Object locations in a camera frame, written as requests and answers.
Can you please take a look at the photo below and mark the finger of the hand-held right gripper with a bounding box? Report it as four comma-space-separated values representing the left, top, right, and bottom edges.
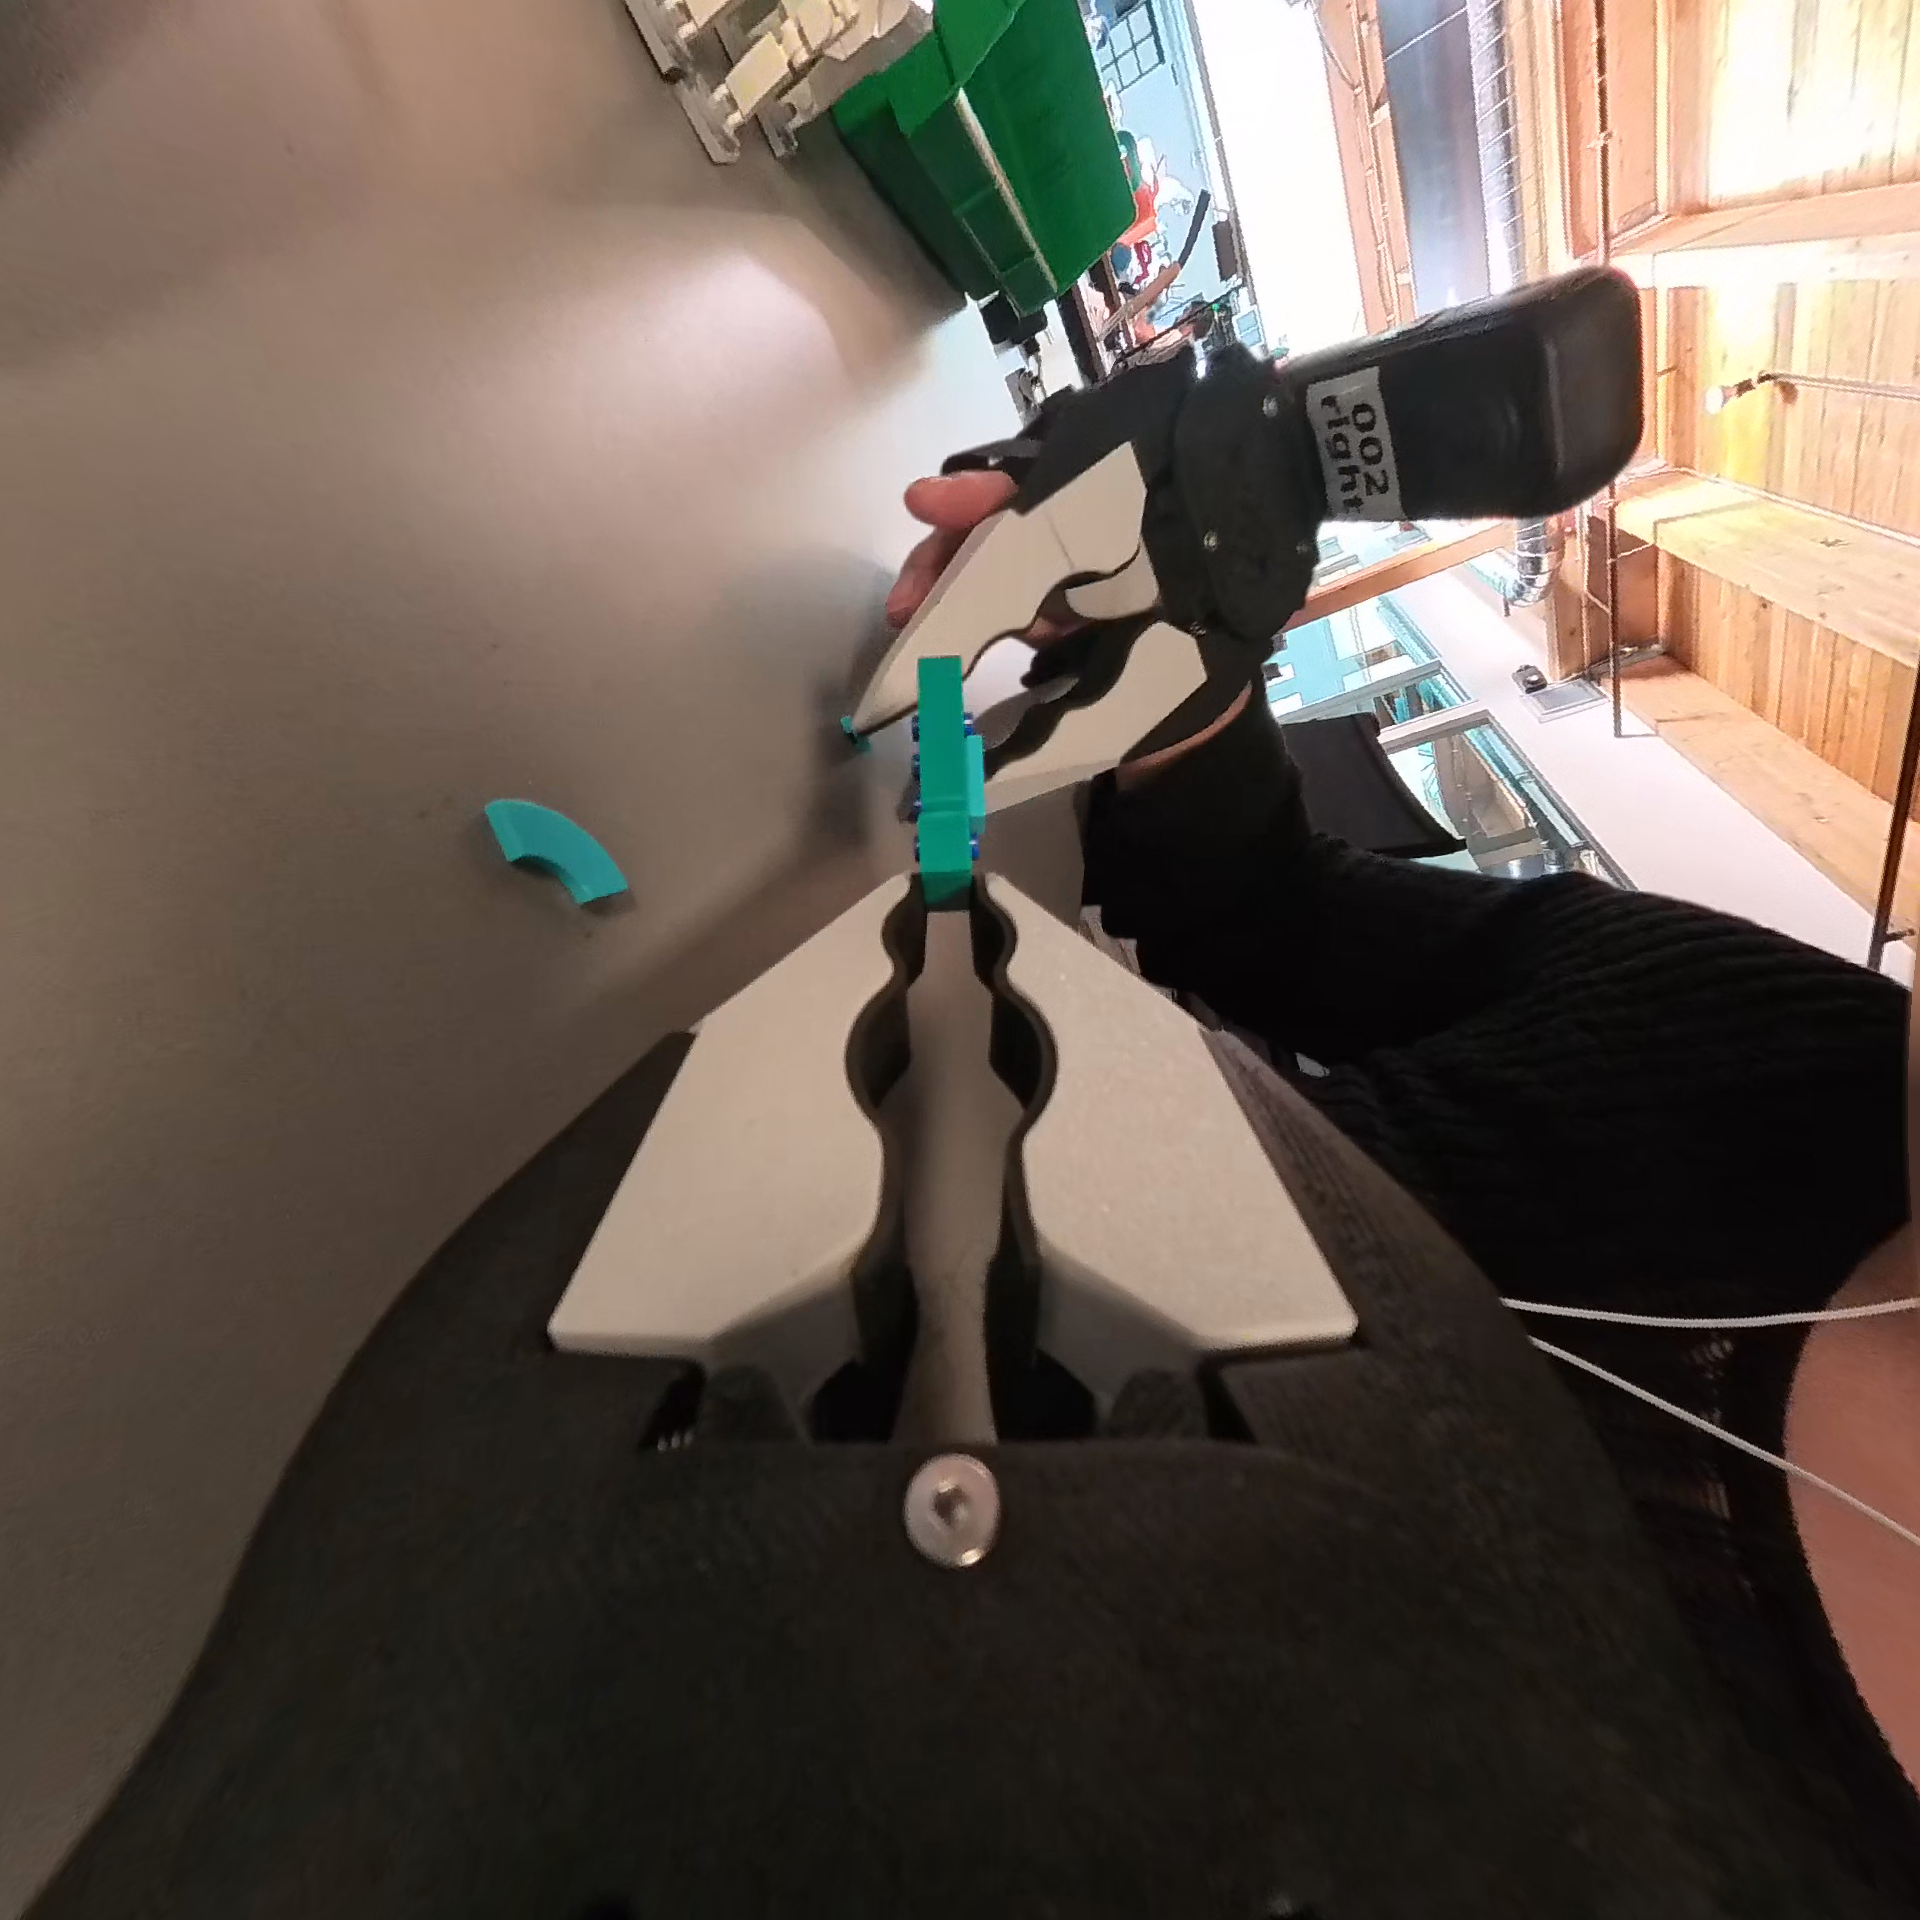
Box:
843, 444, 1168, 736
972, 616, 1226, 793

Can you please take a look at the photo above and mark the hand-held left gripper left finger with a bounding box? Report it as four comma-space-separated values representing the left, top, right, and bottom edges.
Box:
547, 876, 924, 1415

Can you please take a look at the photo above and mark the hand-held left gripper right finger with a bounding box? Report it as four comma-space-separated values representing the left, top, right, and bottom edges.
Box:
972, 872, 1362, 1408

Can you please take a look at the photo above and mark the teal lego assembly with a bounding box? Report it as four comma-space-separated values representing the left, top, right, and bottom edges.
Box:
900, 655, 991, 912

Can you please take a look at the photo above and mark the person's right forearm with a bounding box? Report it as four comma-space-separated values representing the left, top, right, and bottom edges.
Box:
1078, 704, 1920, 1327

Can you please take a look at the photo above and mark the teal curved lego piece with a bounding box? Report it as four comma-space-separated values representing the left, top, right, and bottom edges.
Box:
482, 800, 629, 912

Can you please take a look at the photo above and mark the person's right hand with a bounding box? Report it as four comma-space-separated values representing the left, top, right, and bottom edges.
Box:
882, 469, 1031, 633

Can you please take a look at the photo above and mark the white plastic parts holder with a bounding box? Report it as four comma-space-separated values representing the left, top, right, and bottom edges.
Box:
627, 0, 940, 160

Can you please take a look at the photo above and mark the white string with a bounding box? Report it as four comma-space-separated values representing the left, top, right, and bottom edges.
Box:
1527, 1336, 1920, 1550
1500, 1295, 1920, 1327

